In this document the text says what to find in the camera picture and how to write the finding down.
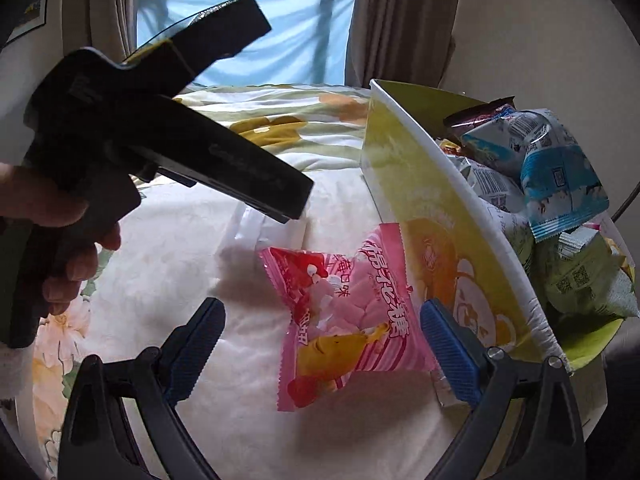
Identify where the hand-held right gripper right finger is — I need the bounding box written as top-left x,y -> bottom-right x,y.
419,298 -> 587,480

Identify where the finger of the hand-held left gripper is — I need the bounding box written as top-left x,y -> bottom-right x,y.
145,100 -> 315,224
125,0 -> 273,97

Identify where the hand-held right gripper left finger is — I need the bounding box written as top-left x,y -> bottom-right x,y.
57,297 -> 227,480

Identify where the pink marshmallow packet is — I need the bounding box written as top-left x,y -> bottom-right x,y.
257,222 -> 441,413

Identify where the yellow-green bear print box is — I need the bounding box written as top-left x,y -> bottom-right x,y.
360,79 -> 626,436

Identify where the person's left hand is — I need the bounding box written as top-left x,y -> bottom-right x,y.
0,162 -> 123,317

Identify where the light blue cloth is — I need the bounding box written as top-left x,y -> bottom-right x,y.
135,0 -> 358,88

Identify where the floral blanket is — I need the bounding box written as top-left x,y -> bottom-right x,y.
135,82 -> 373,197

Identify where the pale floral tablecloth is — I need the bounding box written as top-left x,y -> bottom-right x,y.
30,170 -> 481,480

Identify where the beige curtain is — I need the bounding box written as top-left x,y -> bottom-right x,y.
345,0 -> 467,97
65,0 -> 142,63

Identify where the pale green snack packet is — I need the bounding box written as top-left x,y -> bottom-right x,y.
500,210 -> 640,322

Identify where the white black lettered snack packet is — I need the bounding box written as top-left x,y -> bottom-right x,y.
450,155 -> 527,213

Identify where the small blue white snack packet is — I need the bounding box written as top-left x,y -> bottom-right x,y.
460,110 -> 532,172

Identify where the dark purple snack packet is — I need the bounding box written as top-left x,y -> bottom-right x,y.
442,100 -> 517,132

